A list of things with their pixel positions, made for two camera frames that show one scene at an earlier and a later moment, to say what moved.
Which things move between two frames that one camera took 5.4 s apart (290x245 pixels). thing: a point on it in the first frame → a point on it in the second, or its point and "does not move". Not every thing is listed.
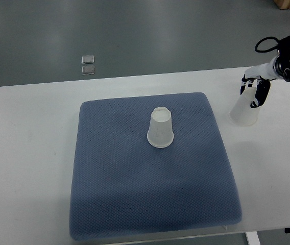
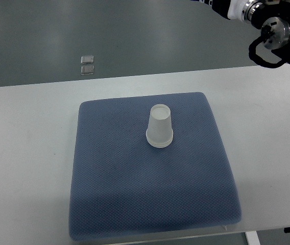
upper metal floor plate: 88,59 does not move
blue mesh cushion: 148,165 does not move
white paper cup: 241,113 → 159,131
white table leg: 252,238 does not move
